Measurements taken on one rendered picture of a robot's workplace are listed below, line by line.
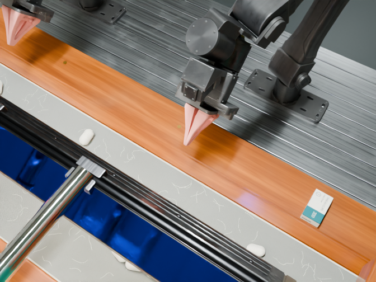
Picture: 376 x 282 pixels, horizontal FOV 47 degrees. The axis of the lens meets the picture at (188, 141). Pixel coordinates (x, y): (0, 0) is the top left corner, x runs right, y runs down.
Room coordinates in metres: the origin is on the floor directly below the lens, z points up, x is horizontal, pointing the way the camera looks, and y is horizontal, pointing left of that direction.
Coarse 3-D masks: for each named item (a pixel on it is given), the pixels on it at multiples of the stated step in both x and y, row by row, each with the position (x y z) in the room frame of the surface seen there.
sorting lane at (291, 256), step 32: (0, 64) 0.67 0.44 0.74; (32, 96) 0.58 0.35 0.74; (64, 128) 0.49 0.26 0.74; (96, 128) 0.49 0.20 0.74; (128, 160) 0.42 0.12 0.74; (160, 160) 0.42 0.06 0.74; (0, 192) 0.35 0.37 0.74; (160, 192) 0.35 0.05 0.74; (192, 192) 0.35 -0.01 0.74; (0, 224) 0.28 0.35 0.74; (64, 224) 0.28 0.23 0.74; (224, 224) 0.28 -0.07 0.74; (256, 224) 0.28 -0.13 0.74; (32, 256) 0.22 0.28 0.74; (64, 256) 0.22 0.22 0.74; (96, 256) 0.22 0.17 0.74; (288, 256) 0.22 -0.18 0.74; (320, 256) 0.22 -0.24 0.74
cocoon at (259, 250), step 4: (252, 244) 0.24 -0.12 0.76; (248, 248) 0.23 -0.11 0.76; (252, 248) 0.23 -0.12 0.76; (256, 248) 0.23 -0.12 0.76; (260, 248) 0.23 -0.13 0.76; (264, 248) 0.23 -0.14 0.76; (252, 252) 0.22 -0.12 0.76; (256, 252) 0.22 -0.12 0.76; (260, 252) 0.22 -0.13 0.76; (264, 252) 0.22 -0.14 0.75; (260, 256) 0.22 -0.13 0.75
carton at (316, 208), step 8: (320, 192) 0.33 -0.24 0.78; (312, 200) 0.31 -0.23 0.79; (320, 200) 0.31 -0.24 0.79; (328, 200) 0.31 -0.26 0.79; (312, 208) 0.29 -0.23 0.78; (320, 208) 0.29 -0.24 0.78; (304, 216) 0.28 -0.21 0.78; (312, 216) 0.28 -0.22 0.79; (320, 216) 0.28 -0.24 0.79; (312, 224) 0.27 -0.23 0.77
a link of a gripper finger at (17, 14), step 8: (0, 0) 0.68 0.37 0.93; (8, 0) 0.67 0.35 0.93; (16, 8) 0.65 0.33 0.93; (16, 16) 0.64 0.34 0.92; (24, 16) 0.65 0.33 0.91; (32, 16) 0.67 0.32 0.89; (16, 24) 0.64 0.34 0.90; (32, 24) 0.67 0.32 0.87; (24, 32) 0.65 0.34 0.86; (8, 40) 0.63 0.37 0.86; (16, 40) 0.64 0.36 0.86
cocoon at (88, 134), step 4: (84, 132) 0.47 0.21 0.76; (88, 132) 0.47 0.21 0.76; (92, 132) 0.47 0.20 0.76; (84, 136) 0.46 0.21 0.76; (88, 136) 0.46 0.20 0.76; (92, 136) 0.47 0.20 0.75; (80, 140) 0.45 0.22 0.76; (84, 140) 0.45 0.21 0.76; (88, 140) 0.46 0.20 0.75; (84, 144) 0.45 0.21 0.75
